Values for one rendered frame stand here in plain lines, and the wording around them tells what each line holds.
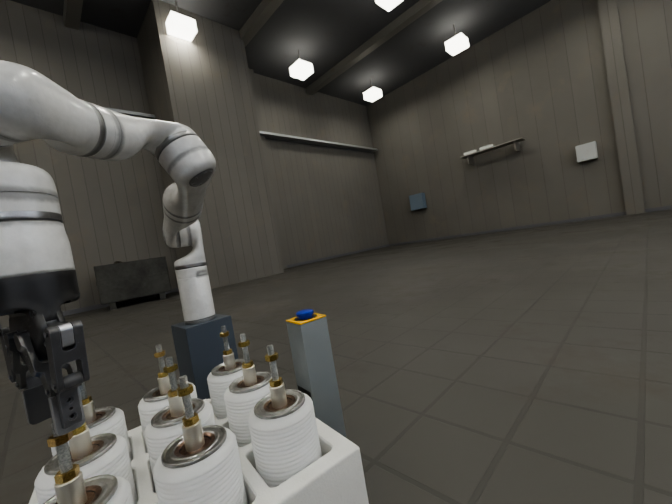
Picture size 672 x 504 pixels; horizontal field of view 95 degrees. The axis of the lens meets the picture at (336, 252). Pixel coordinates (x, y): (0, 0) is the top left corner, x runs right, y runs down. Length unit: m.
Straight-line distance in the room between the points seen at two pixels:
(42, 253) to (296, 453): 0.37
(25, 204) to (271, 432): 0.37
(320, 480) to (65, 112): 0.53
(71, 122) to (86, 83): 7.62
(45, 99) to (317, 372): 0.61
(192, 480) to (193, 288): 0.67
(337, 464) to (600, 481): 0.47
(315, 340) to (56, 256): 0.48
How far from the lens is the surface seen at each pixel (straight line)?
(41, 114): 0.44
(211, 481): 0.46
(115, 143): 0.53
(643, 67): 10.02
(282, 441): 0.49
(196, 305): 1.04
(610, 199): 9.70
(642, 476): 0.82
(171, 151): 0.67
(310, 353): 0.71
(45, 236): 0.41
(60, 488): 0.47
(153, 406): 0.67
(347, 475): 0.53
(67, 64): 8.19
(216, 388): 0.70
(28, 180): 0.42
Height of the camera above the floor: 0.47
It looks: 2 degrees down
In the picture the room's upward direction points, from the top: 9 degrees counter-clockwise
